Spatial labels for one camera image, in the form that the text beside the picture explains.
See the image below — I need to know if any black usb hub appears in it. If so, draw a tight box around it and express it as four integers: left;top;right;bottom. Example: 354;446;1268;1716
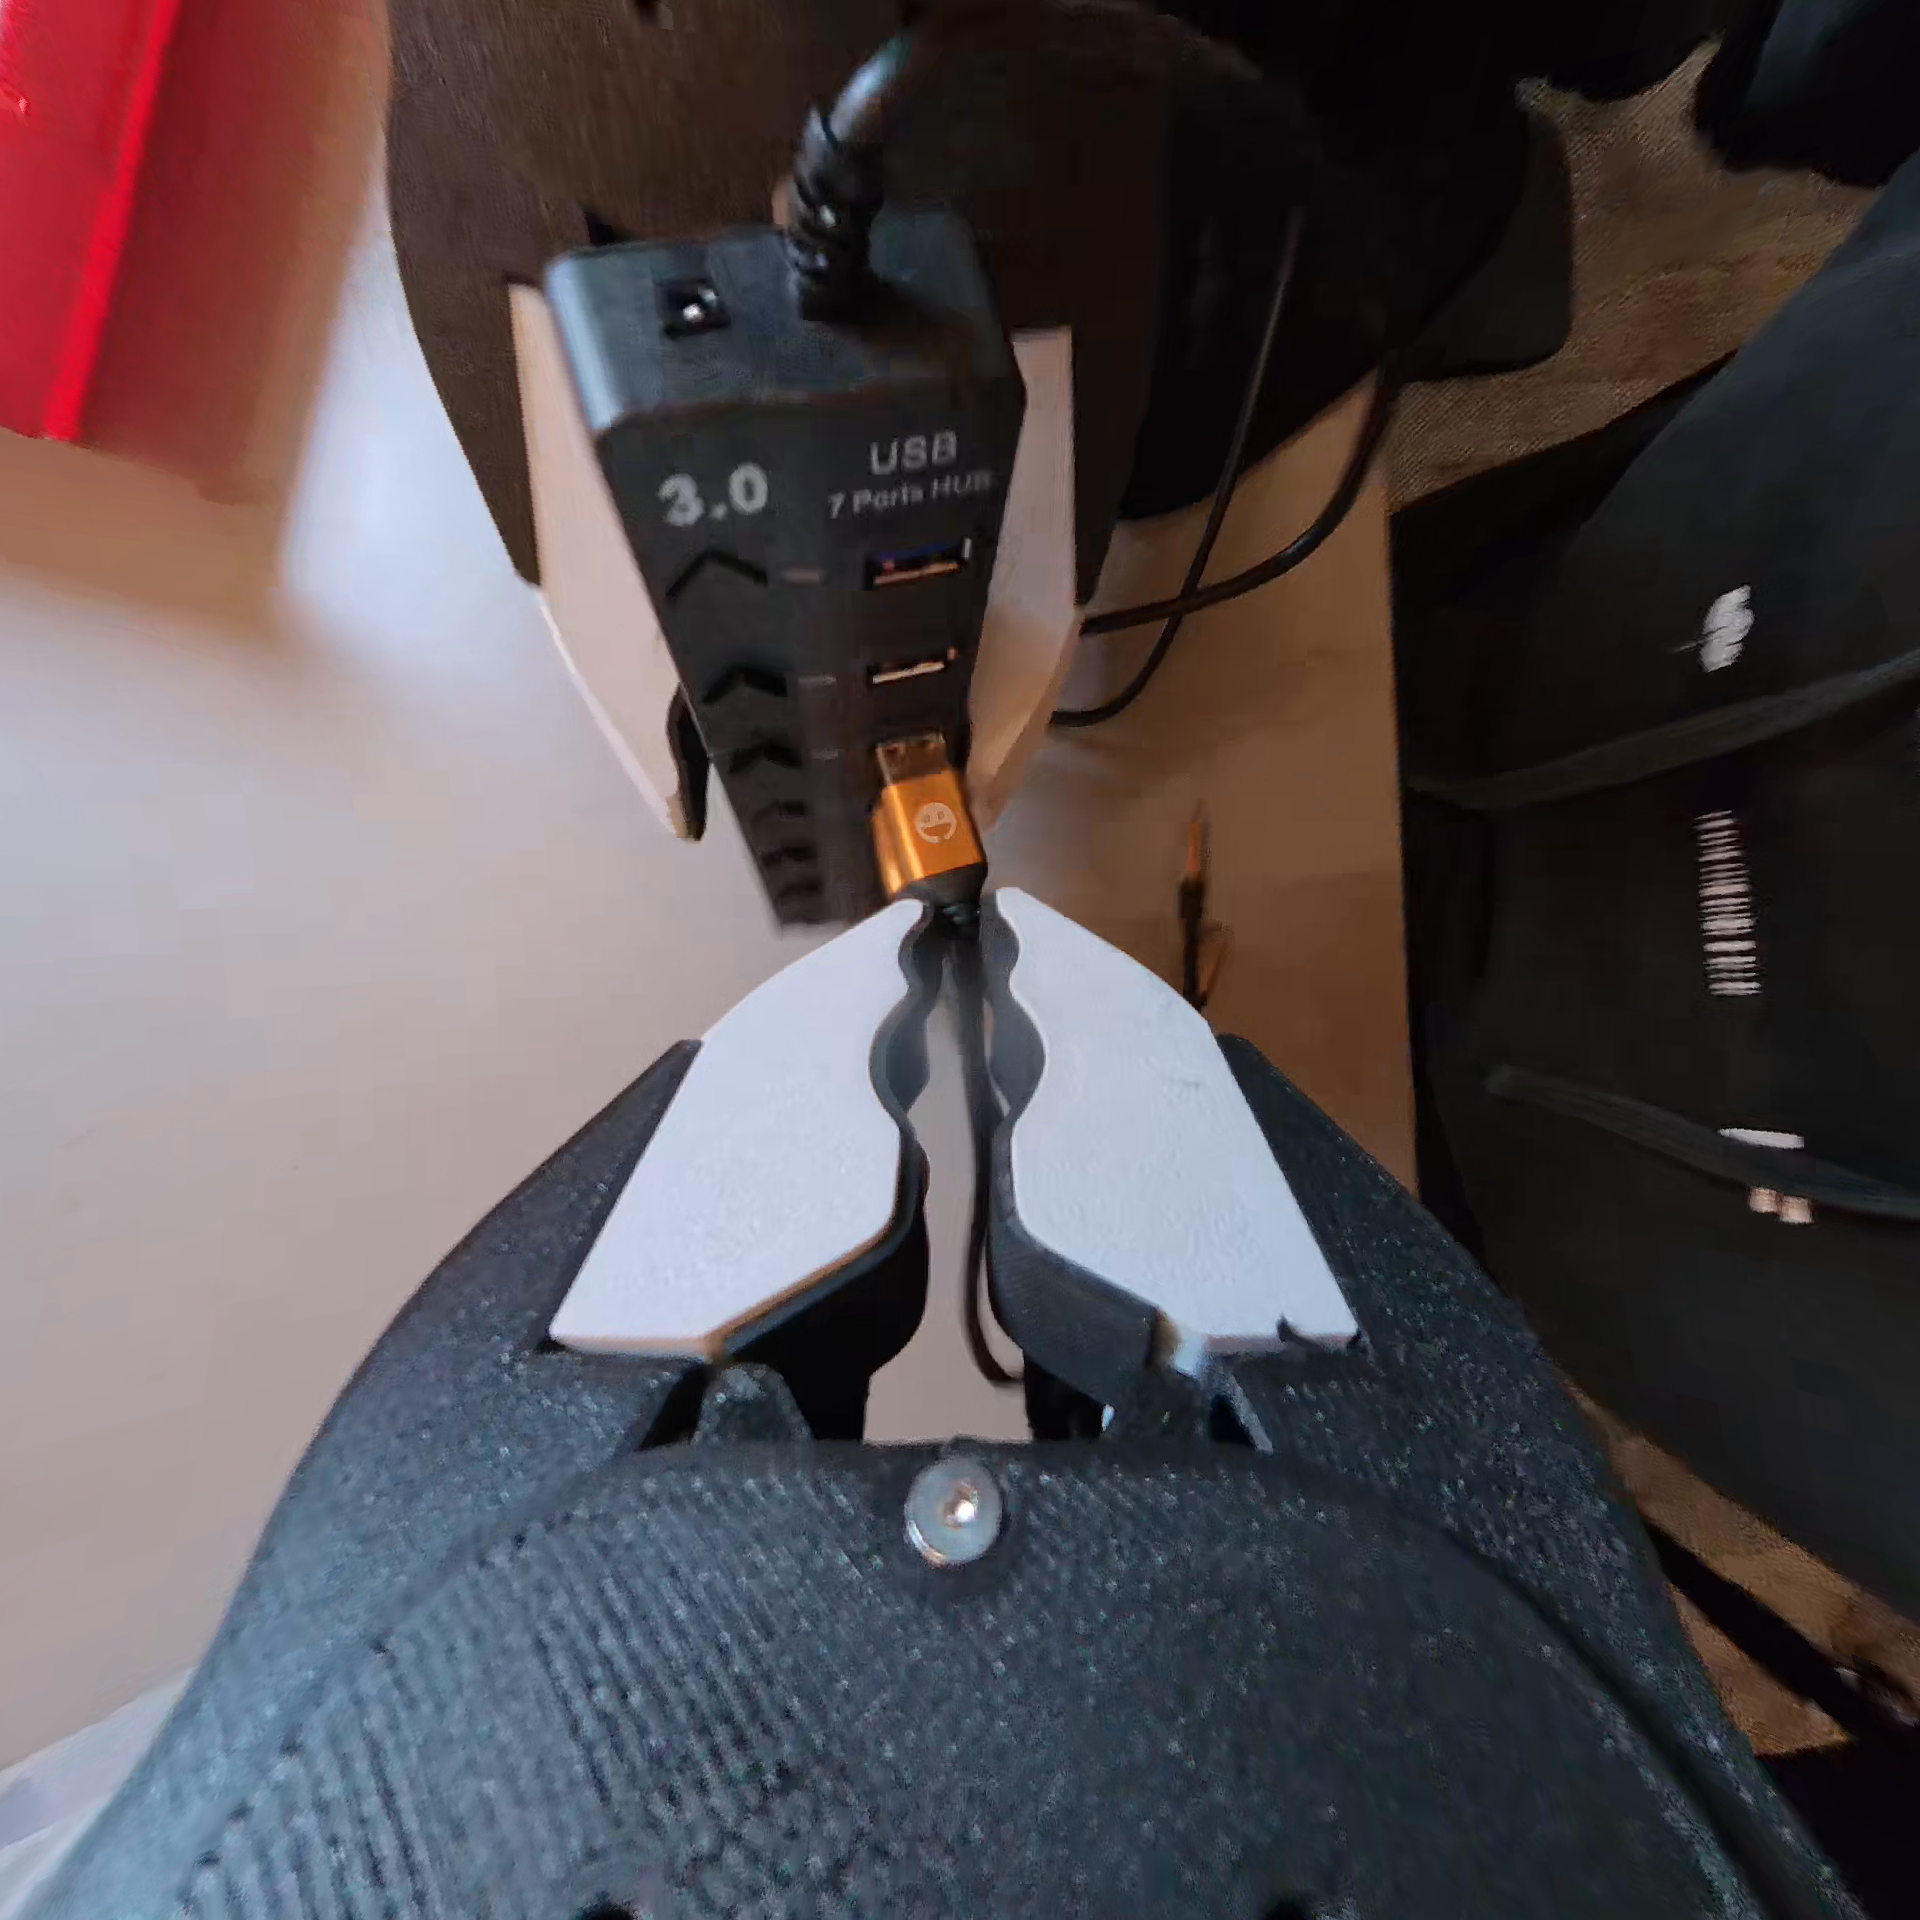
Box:
544;210;1030;929

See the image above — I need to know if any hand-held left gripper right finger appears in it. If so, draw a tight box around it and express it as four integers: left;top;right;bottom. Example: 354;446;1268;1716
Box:
979;884;1366;1450

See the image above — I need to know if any red plastic bin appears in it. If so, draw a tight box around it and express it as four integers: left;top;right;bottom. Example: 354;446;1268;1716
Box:
0;0;396;506

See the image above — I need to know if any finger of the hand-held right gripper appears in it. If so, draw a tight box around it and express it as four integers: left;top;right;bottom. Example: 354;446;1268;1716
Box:
968;322;1086;827
510;286;711;842

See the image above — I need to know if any thick black hub cable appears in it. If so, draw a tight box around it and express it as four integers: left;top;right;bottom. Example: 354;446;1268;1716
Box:
778;31;962;324

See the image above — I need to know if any thin usb cable gold plug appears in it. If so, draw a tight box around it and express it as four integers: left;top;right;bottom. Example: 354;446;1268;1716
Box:
866;210;1404;1398

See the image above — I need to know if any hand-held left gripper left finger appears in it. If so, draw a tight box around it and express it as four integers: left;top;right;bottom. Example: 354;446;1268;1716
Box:
548;897;936;1368

